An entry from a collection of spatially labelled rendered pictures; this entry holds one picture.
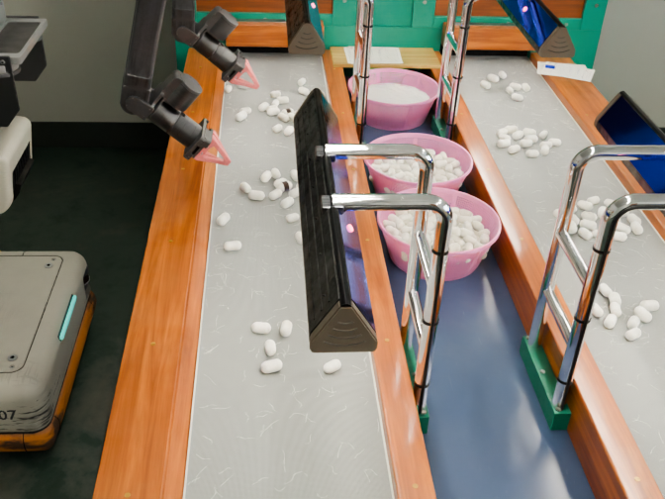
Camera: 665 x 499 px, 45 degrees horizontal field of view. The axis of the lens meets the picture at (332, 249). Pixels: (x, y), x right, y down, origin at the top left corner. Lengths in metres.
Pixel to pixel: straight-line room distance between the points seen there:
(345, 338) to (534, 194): 1.08
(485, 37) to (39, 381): 1.64
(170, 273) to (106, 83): 2.13
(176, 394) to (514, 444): 0.56
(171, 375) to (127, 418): 0.11
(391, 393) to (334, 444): 0.13
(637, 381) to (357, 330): 0.67
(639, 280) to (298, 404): 0.77
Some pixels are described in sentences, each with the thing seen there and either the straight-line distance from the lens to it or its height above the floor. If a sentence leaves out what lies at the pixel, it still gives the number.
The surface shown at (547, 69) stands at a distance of 2.62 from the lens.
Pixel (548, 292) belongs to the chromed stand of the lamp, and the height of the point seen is 0.85.
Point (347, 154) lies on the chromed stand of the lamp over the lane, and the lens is 1.22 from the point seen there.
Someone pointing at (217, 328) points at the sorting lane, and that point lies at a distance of 1.46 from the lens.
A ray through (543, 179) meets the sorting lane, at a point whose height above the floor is 0.74.
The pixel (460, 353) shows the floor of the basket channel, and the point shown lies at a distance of 1.54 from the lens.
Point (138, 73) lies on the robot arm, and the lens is 1.71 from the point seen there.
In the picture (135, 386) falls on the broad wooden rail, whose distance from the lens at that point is 1.33.
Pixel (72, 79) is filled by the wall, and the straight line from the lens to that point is 3.64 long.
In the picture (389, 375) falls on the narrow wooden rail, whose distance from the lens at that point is 1.34.
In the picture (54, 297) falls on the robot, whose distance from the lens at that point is 2.36.
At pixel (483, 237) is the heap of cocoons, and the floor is 0.74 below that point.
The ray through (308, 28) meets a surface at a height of 1.10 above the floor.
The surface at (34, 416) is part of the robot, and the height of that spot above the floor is 0.18.
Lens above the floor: 1.67
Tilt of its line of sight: 34 degrees down
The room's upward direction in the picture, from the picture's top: 3 degrees clockwise
